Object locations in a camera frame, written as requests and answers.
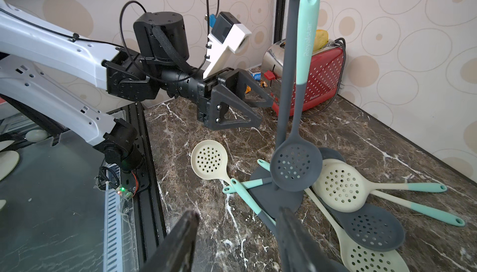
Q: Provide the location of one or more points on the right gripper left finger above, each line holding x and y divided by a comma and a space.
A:
176, 252

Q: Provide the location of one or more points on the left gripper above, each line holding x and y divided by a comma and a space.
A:
225, 91

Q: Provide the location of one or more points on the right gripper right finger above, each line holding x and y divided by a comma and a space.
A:
298, 250

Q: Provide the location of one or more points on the grey utensil rack stand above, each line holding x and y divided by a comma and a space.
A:
268, 195

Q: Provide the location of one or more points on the grey skimmer teal handle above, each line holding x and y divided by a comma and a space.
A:
296, 163

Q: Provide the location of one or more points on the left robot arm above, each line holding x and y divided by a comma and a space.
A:
160, 63

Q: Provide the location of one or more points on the cream skimmer under grey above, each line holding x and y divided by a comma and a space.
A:
357, 258

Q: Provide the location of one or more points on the cream skimmer upper pile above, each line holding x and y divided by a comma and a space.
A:
344, 189

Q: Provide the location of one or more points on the grey skimmer under pile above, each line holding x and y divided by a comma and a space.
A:
372, 227

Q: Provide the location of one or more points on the blue snack packet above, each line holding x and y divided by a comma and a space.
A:
257, 76

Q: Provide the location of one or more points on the red chrome toaster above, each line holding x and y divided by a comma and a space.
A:
324, 73

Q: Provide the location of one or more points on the right yellow toast slice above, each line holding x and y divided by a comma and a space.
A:
321, 39

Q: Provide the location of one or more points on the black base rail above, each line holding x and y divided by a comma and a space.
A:
149, 222

